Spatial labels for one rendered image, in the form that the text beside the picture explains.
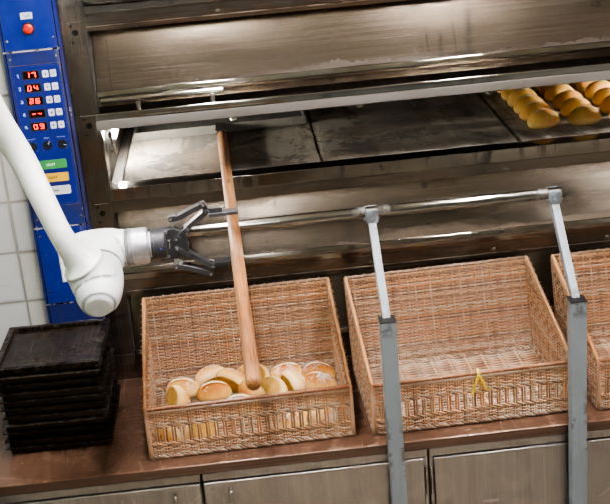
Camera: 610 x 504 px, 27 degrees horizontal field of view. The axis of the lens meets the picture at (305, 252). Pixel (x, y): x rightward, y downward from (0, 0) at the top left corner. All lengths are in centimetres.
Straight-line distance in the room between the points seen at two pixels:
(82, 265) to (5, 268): 85
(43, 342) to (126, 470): 46
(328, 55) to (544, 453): 123
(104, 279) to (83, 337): 67
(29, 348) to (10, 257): 31
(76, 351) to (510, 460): 120
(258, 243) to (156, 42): 64
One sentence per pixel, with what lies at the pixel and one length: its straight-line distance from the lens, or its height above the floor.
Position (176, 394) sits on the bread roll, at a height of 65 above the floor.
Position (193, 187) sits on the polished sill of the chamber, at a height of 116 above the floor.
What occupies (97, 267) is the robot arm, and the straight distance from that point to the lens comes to 290.
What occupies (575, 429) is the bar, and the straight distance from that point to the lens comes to 336.
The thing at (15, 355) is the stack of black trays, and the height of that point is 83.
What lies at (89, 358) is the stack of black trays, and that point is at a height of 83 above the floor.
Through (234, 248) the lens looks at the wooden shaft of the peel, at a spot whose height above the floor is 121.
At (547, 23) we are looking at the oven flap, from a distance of 360.
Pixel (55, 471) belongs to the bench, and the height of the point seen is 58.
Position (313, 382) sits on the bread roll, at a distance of 357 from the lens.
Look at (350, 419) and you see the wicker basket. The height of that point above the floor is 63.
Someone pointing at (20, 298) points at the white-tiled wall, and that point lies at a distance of 375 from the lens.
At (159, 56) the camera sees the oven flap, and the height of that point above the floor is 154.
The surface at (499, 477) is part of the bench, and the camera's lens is 345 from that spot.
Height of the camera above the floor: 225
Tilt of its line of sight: 21 degrees down
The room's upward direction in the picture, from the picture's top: 5 degrees counter-clockwise
